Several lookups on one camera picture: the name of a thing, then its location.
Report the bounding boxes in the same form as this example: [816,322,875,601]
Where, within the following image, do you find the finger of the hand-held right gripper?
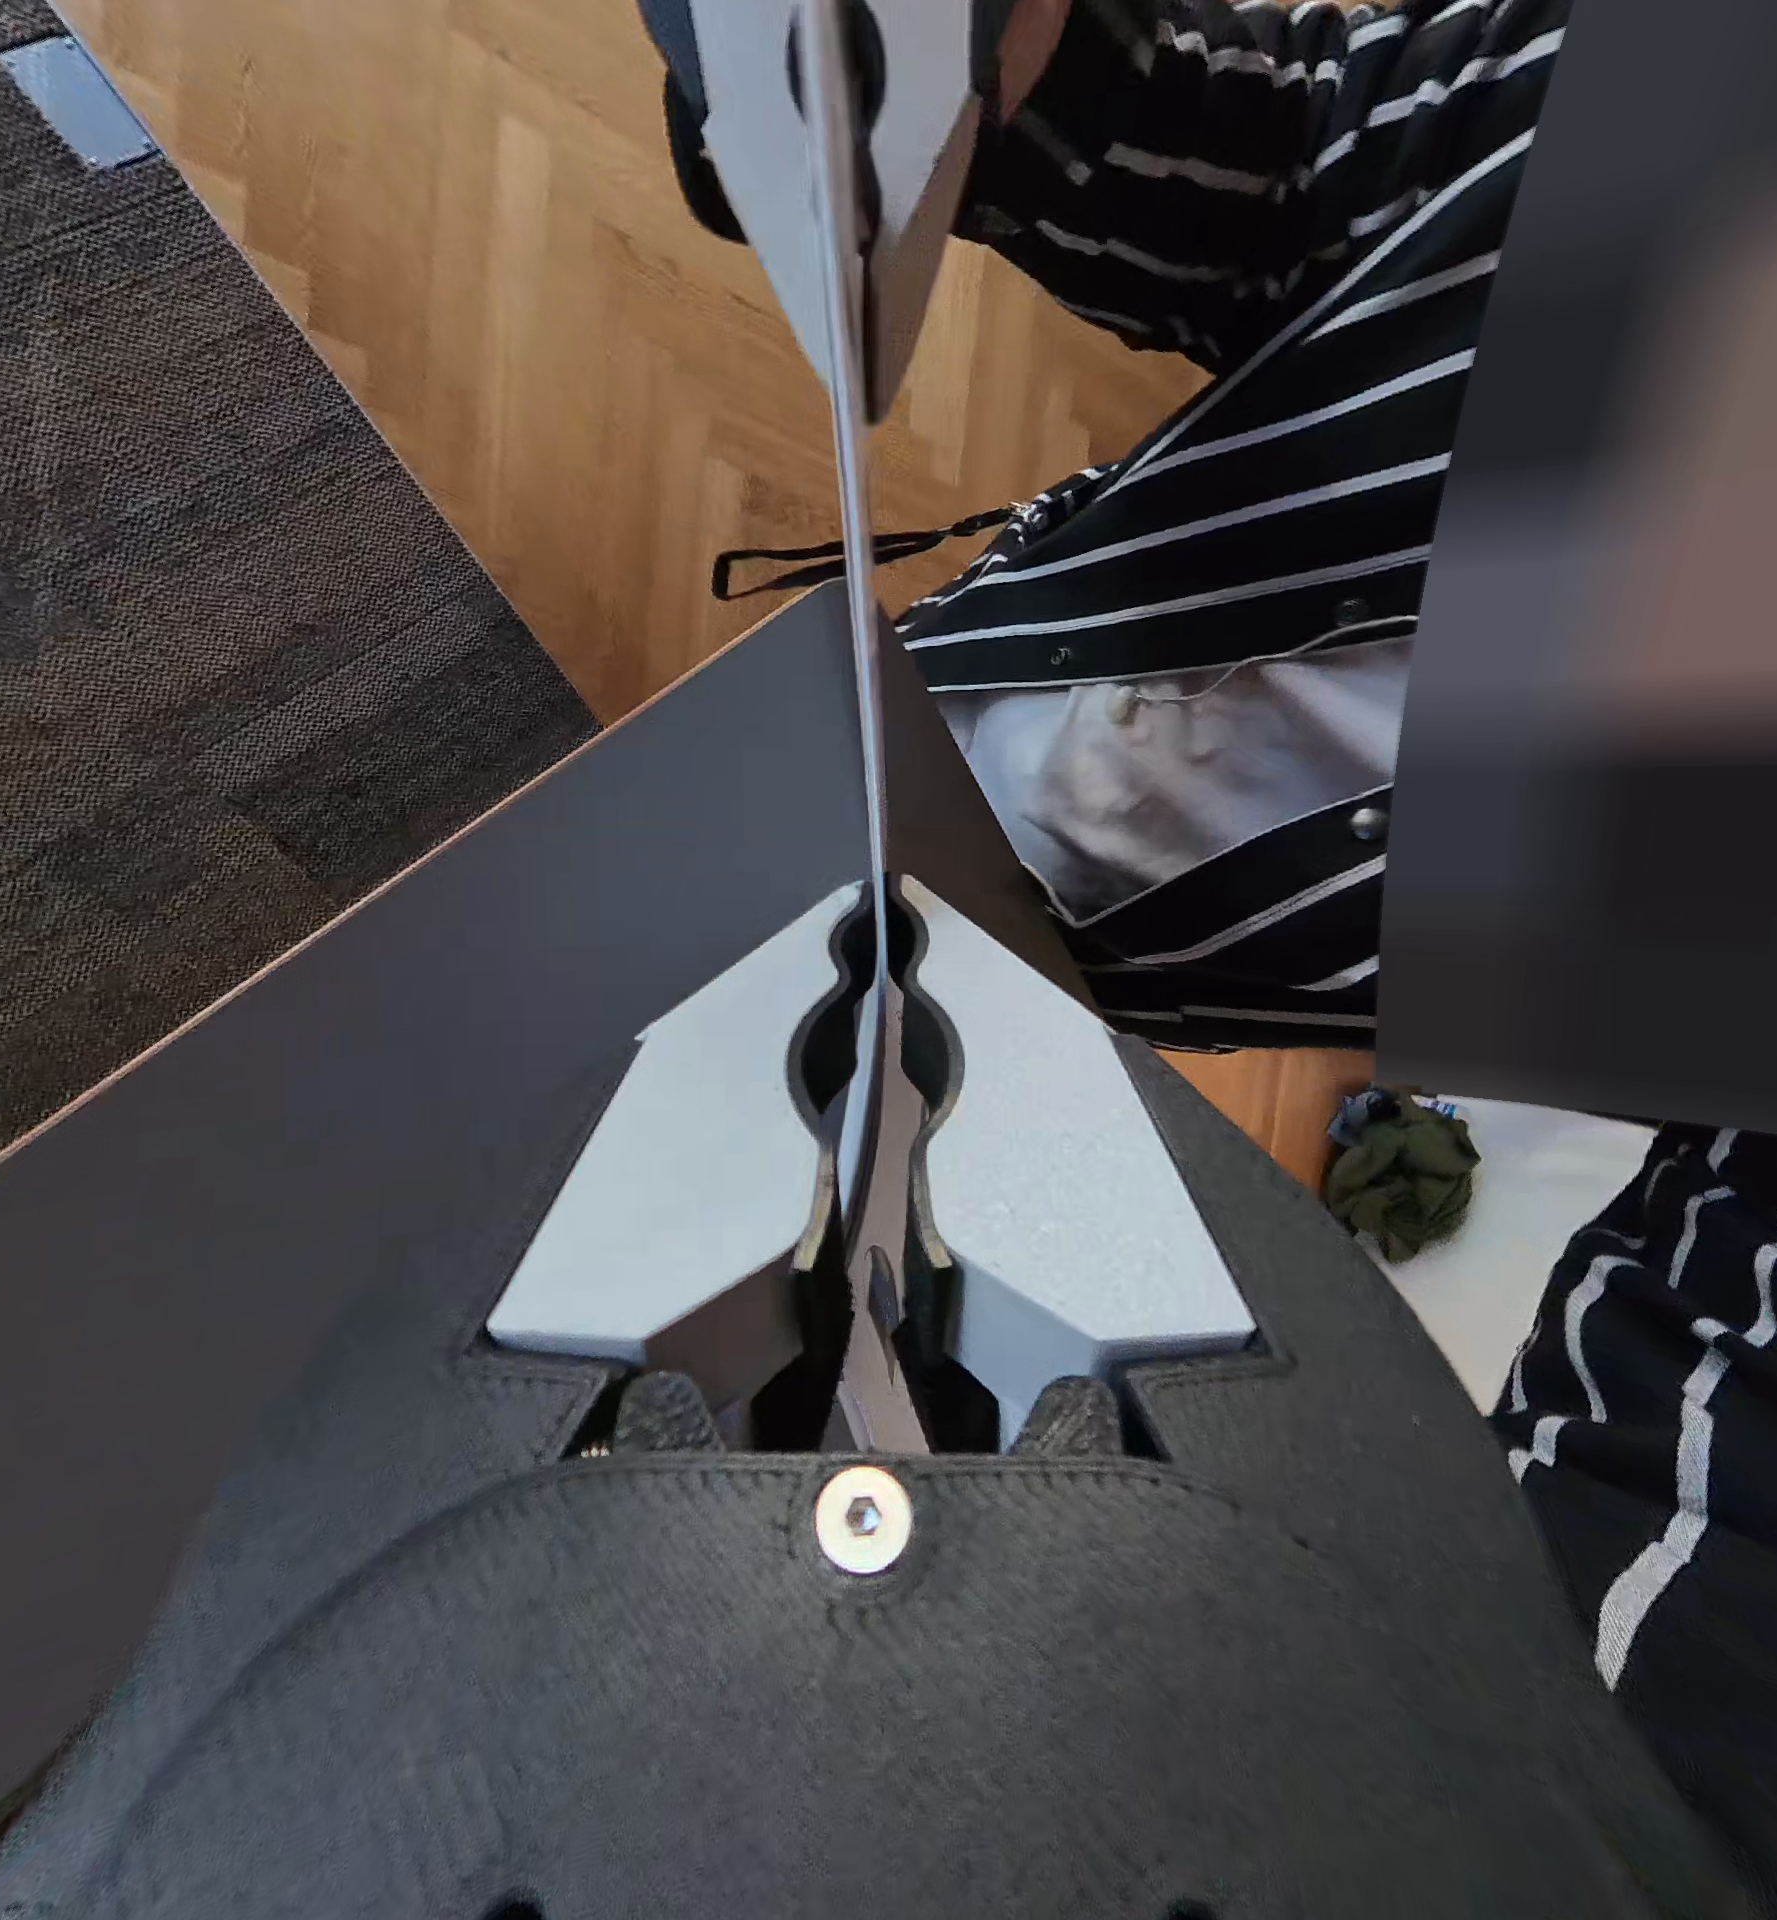
[691,0,849,444]
[842,0,981,425]

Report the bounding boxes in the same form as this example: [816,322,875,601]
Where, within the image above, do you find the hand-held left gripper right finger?
[889,876,1260,1448]

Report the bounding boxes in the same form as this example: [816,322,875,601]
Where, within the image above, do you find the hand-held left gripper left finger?
[486,883,875,1412]

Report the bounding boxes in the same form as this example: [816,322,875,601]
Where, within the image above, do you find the printed instruction sheet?
[789,0,932,1455]

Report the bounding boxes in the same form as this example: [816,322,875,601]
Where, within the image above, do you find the dark grey desk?
[0,583,1129,1862]

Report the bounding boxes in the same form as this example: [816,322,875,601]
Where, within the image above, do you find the dark green cloth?
[1324,1093,1484,1262]

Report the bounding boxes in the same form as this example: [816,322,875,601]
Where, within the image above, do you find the person's white undershirt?
[945,642,1416,921]

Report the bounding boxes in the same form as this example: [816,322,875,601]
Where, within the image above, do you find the white flat bag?
[1370,1097,1658,1413]

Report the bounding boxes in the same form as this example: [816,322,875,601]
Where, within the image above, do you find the person's black striped shirt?
[894,0,1571,1053]

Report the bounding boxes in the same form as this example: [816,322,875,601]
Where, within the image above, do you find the grey metal floor plate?
[0,31,159,169]

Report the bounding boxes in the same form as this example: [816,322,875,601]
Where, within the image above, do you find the person's black striped trouser leg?
[1486,1125,1777,1920]

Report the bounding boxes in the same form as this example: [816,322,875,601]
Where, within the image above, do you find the black strap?
[712,504,1032,601]

